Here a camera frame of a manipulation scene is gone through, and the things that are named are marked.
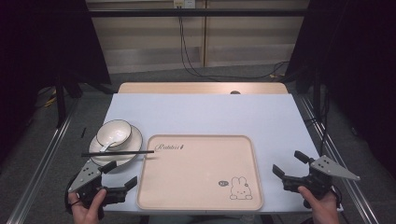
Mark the white wall socket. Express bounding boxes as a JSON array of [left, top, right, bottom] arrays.
[[173, 0, 197, 9]]

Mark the metal floor rail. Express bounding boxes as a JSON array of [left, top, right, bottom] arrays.
[[296, 93, 381, 224], [5, 95, 82, 224]]

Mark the black chopstick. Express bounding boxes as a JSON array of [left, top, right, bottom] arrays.
[[81, 151, 148, 158], [81, 149, 156, 156]]

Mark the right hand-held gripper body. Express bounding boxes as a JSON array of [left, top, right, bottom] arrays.
[[282, 154, 361, 210]]

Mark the black curtain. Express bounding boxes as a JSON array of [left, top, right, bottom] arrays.
[[0, 0, 112, 166], [283, 0, 396, 180]]

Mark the black wall cable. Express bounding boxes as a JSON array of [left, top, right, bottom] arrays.
[[179, 16, 281, 79], [177, 16, 290, 80]]

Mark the person's left hand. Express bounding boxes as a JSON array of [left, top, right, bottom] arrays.
[[67, 189, 108, 224]]

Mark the yellow cable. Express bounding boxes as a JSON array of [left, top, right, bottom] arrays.
[[42, 89, 59, 108]]

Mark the white plate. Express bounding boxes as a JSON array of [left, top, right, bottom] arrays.
[[89, 124, 144, 168]]

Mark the white spoon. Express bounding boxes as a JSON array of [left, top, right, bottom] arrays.
[[99, 133, 123, 154]]

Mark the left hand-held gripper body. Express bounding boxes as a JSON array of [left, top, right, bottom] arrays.
[[67, 158, 129, 220]]

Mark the white bowl with dark rim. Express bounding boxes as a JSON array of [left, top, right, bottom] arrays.
[[95, 119, 133, 148]]

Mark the thin black floor cable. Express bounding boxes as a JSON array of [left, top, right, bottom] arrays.
[[303, 90, 332, 157]]

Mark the black stand post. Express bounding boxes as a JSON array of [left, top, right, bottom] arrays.
[[312, 70, 323, 123], [54, 74, 68, 129]]

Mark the white table cover board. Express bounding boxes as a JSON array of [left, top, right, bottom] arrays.
[[100, 92, 344, 216]]

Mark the pink tray with rabbit print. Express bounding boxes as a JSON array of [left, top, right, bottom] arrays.
[[135, 133, 264, 212]]

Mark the person's right hand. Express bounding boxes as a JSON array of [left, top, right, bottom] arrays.
[[297, 185, 341, 224]]

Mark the black horizontal metal bar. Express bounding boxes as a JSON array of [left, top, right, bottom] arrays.
[[88, 8, 310, 19]]

